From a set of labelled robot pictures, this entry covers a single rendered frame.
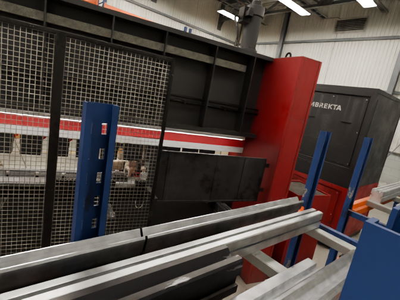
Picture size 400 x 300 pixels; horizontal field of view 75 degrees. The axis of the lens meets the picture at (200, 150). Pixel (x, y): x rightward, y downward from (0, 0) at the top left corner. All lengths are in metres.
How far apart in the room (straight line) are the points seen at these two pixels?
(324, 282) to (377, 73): 8.71
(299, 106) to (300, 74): 0.28
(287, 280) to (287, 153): 2.01
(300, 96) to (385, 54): 6.83
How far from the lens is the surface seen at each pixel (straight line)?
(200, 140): 2.70
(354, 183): 1.51
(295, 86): 2.53
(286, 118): 2.52
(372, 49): 9.46
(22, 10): 2.29
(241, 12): 2.80
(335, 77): 9.60
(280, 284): 0.67
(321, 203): 3.22
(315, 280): 0.65
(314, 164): 1.18
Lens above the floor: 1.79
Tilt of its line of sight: 11 degrees down
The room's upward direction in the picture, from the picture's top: 10 degrees clockwise
